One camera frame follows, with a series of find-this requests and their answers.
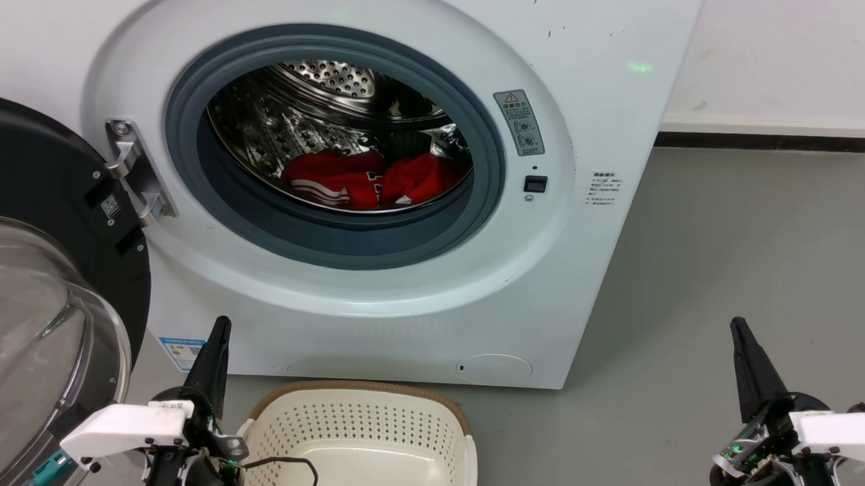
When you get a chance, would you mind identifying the thin black cable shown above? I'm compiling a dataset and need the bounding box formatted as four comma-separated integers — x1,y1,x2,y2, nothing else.
243,455,320,486

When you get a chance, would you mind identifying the round white filter cover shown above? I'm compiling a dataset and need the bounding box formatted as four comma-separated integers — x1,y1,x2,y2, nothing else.
456,352,534,386

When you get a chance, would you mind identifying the blue energy label sticker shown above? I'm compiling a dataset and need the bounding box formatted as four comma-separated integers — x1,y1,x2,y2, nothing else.
157,336,207,372

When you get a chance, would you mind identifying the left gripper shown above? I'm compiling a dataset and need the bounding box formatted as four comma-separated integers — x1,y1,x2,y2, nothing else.
59,311,255,476

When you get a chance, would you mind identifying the black washer door with glass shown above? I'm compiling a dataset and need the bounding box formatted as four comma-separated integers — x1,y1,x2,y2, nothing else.
0,93,157,486

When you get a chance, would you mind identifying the grey rubber door gasket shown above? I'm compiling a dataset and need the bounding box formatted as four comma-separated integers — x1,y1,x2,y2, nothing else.
160,19,513,276

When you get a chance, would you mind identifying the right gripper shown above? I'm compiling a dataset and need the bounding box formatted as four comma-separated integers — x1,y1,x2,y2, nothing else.
713,316,865,478

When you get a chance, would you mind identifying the silver metal door hinge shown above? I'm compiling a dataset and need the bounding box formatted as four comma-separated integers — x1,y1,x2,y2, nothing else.
102,118,182,228

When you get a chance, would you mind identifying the white and black baseboard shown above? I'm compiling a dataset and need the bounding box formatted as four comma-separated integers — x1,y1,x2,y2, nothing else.
655,111,865,155

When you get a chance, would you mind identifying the cream perforated laundry basket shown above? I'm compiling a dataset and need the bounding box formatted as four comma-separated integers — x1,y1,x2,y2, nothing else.
235,377,482,486

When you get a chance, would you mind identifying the left arm teal cable connector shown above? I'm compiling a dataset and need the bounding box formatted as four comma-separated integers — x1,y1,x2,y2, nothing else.
24,450,73,486

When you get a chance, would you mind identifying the white front-load washing machine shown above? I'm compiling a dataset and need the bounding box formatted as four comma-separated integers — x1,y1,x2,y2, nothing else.
0,0,704,395

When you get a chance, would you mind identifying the red garment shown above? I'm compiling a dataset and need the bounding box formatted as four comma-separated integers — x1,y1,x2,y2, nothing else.
280,148,459,214

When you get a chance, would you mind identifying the grey warning sticker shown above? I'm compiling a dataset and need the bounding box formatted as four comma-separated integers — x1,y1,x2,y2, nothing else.
491,88,548,157

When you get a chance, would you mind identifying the stainless steel washing machine drum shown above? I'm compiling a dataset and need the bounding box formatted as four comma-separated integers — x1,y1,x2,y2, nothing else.
203,55,477,218

